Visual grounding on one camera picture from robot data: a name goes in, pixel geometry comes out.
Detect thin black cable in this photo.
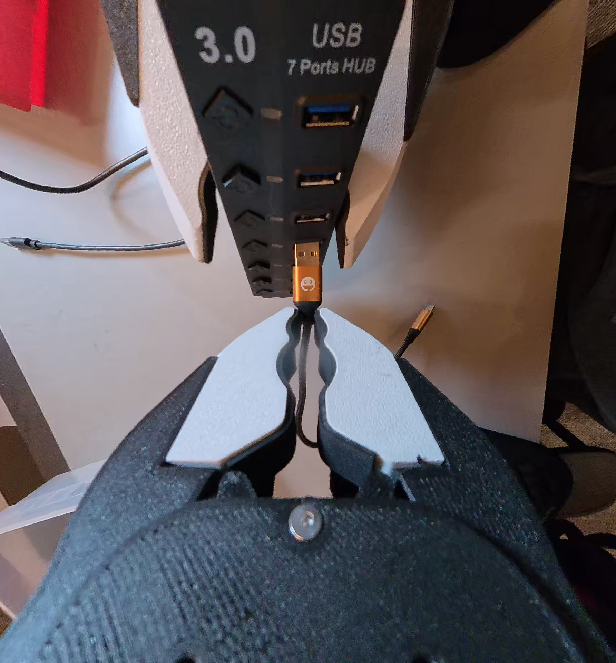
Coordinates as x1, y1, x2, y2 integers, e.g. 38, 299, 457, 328
0, 147, 149, 195

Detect orange plug braided usb cable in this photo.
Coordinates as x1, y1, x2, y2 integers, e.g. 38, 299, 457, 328
287, 240, 436, 449

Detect dark grey office chair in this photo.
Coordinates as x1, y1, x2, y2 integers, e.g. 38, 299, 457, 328
543, 31, 616, 519

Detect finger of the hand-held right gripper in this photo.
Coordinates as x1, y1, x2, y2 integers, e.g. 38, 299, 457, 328
138, 0, 219, 265
335, 0, 417, 270

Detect grey braided cable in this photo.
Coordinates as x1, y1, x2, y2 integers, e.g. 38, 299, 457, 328
0, 236, 187, 253

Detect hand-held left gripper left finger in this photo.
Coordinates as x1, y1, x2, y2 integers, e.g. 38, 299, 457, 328
164, 307, 299, 500

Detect grey metal table leg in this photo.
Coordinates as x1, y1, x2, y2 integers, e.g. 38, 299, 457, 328
0, 282, 71, 507

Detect patterned dark rug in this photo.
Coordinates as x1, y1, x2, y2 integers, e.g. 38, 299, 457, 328
541, 404, 616, 663

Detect black usb hub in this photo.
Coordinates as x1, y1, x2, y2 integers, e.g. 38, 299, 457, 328
158, 0, 409, 302

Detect translucent plastic lid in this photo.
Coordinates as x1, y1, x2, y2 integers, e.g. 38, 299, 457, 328
0, 458, 108, 545

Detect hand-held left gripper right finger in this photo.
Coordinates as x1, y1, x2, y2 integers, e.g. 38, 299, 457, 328
314, 307, 447, 501

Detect red plastic box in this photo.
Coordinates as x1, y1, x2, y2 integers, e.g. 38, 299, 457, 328
0, 0, 50, 113

